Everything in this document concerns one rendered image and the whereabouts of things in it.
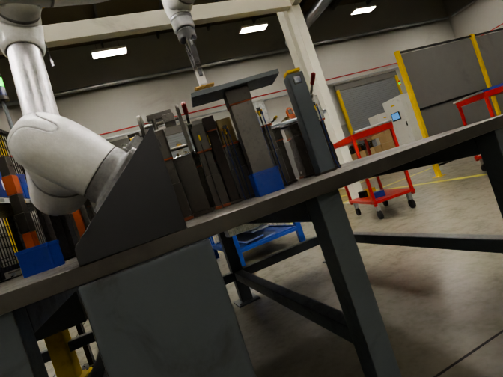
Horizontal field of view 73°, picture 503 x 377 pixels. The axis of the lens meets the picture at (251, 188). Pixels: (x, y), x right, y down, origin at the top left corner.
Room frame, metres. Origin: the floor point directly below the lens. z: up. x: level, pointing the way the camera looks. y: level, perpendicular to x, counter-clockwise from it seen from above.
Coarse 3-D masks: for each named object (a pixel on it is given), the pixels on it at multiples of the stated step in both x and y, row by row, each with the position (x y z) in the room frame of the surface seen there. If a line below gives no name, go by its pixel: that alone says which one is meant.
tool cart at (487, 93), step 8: (488, 88) 4.04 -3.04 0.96; (496, 88) 3.90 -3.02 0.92; (472, 96) 4.05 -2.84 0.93; (480, 96) 3.95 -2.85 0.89; (488, 96) 4.03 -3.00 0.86; (456, 104) 4.33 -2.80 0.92; (464, 104) 4.20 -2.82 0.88; (488, 104) 3.88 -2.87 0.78; (464, 120) 4.30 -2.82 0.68; (480, 160) 4.30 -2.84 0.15
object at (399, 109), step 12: (396, 96) 10.59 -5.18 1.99; (408, 96) 10.55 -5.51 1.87; (384, 108) 11.16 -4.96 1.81; (396, 108) 10.72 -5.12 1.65; (408, 108) 10.49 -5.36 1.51; (396, 120) 10.84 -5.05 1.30; (408, 120) 10.46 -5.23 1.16; (396, 132) 11.02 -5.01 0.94; (408, 132) 10.59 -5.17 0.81; (420, 132) 10.54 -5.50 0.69
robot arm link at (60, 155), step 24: (24, 120) 0.80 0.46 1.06; (48, 120) 0.81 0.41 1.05; (24, 144) 0.79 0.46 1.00; (48, 144) 0.79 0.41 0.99; (72, 144) 0.81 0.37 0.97; (96, 144) 0.84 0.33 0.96; (24, 168) 0.85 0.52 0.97; (48, 168) 0.80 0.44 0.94; (72, 168) 0.81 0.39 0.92; (96, 168) 0.82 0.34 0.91; (48, 192) 0.90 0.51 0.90; (72, 192) 0.88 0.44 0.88
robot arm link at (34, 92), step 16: (0, 16) 1.08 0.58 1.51; (0, 32) 1.10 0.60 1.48; (16, 32) 1.10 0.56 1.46; (32, 32) 1.13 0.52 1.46; (0, 48) 1.12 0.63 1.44; (16, 48) 1.10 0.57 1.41; (32, 48) 1.12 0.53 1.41; (16, 64) 1.08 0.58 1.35; (32, 64) 1.09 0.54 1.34; (16, 80) 1.07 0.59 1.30; (32, 80) 1.07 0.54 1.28; (48, 80) 1.12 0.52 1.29; (32, 96) 1.05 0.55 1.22; (48, 96) 1.08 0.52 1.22; (32, 112) 1.03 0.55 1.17; (48, 112) 1.05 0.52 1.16; (32, 192) 0.94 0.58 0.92; (48, 208) 0.97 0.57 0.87; (64, 208) 0.98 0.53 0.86
